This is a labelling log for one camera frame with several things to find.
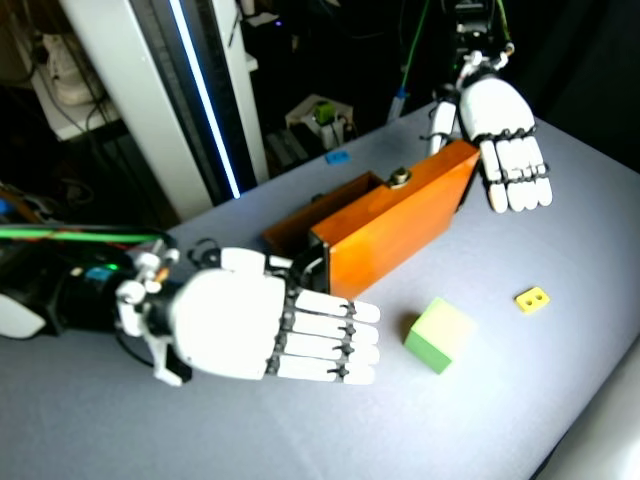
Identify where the wooden box with black handles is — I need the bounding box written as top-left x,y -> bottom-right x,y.
260,139 -> 482,301

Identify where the white background device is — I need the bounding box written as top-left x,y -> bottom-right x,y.
42,32 -> 106,106

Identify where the white column with light strip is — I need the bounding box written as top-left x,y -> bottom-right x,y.
58,0 -> 271,221

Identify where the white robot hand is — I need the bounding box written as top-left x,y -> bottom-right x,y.
426,77 -> 555,215
169,246 -> 382,387

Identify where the grey table cloth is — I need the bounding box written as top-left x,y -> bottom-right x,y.
0,102 -> 640,480

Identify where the blue white connector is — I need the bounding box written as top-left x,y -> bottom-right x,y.
388,84 -> 412,121

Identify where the small yellow block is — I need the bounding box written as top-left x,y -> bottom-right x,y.
513,285 -> 551,315

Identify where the white holder with green part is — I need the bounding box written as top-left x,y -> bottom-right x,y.
284,93 -> 359,151

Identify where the large green cube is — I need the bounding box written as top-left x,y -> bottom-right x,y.
403,296 -> 479,375

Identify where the thin green cable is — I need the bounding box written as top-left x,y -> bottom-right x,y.
398,0 -> 432,96

